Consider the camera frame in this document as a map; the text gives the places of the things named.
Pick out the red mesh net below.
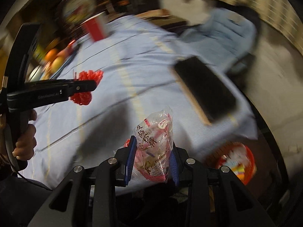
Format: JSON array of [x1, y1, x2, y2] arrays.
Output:
[[70, 70, 104, 106]]

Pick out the clear pink pastry wrapper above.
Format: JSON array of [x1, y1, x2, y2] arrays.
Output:
[[133, 106, 174, 183]]

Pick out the red plastic trash basket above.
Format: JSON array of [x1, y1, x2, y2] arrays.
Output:
[[204, 142, 257, 185]]

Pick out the person left hand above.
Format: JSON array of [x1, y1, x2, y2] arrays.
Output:
[[12, 124, 37, 161]]

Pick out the blue fruit plate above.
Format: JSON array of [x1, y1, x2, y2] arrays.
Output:
[[27, 40, 77, 82]]

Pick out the orange fruit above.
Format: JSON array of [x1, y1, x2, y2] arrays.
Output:
[[44, 48, 59, 63]]

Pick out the yellow apple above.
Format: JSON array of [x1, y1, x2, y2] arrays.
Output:
[[50, 56, 65, 74]]

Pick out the red paper cup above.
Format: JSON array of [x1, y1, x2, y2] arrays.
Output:
[[81, 12, 109, 42]]

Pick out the blue striped tablecloth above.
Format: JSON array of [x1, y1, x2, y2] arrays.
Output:
[[22, 15, 257, 189]]

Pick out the light blue chair cushion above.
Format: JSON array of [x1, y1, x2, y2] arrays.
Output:
[[180, 8, 257, 74]]

